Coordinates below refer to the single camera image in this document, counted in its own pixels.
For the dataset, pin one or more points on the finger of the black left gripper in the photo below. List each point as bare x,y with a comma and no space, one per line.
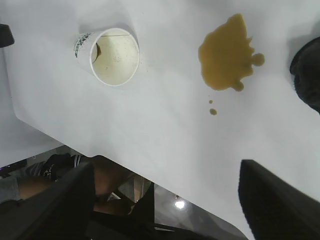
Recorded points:
5,35

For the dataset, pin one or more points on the black cloth rag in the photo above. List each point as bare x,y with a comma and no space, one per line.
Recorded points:
308,75

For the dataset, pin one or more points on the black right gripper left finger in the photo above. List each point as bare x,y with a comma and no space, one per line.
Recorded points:
50,212

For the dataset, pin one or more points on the black striped shorts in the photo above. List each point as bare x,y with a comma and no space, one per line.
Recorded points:
57,165

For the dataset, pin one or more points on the brown coffee spill puddle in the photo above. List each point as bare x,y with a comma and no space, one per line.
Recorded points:
225,60

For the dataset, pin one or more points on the white paper coffee cup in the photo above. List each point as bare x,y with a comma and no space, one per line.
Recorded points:
115,65

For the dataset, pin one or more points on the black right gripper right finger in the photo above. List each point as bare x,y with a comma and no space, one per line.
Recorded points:
282,207

